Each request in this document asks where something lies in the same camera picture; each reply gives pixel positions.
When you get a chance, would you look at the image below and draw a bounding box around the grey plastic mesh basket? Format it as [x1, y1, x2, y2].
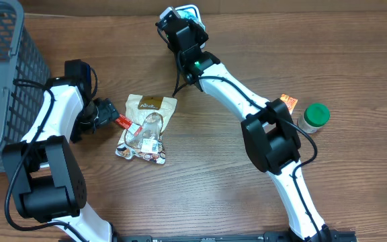
[0, 0, 50, 172]

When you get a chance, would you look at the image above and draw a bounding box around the white barcode scanner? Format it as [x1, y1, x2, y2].
[161, 4, 208, 52]

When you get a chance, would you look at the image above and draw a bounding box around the small orange box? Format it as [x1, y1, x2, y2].
[280, 93, 298, 114]

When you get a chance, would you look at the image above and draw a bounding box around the white snack bag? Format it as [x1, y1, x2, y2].
[116, 94, 177, 165]

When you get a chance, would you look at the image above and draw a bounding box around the teal snack pouch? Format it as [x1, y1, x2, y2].
[177, 10, 198, 19]

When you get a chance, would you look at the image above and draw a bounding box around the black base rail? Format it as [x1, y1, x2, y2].
[118, 230, 358, 242]

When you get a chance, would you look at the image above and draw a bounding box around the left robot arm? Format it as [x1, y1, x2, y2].
[1, 59, 121, 241]

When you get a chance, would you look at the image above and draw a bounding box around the red snack packet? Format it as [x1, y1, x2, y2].
[115, 114, 142, 136]

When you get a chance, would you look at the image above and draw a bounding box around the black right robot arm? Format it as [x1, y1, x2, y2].
[156, 7, 332, 241]

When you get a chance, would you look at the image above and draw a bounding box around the green lidded jar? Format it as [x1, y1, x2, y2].
[297, 103, 330, 134]

